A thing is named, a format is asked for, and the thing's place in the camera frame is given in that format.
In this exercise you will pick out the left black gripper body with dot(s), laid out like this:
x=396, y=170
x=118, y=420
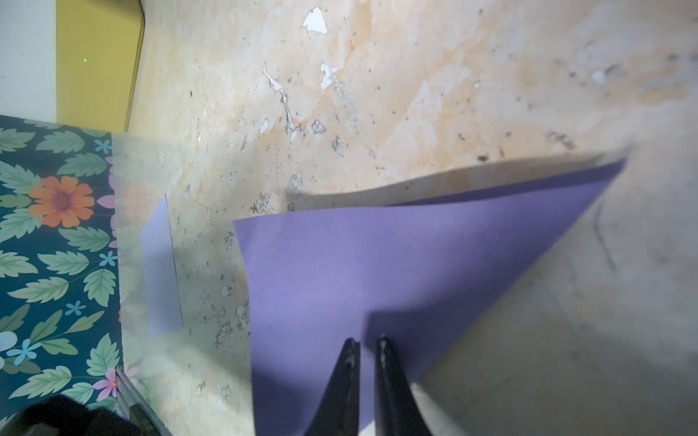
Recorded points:
x=59, y=415

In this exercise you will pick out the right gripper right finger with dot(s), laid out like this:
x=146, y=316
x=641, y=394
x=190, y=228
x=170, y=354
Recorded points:
x=395, y=410

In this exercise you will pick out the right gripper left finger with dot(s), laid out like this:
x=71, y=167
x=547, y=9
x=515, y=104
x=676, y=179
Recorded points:
x=339, y=409

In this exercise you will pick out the purple square paper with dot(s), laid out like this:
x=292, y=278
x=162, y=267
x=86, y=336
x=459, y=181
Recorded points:
x=419, y=273

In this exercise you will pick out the left pale purple paper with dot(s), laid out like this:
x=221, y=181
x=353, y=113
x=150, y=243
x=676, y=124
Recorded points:
x=160, y=279

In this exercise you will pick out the grey white yellow block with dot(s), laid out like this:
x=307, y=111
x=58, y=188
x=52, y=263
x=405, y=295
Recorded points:
x=71, y=62

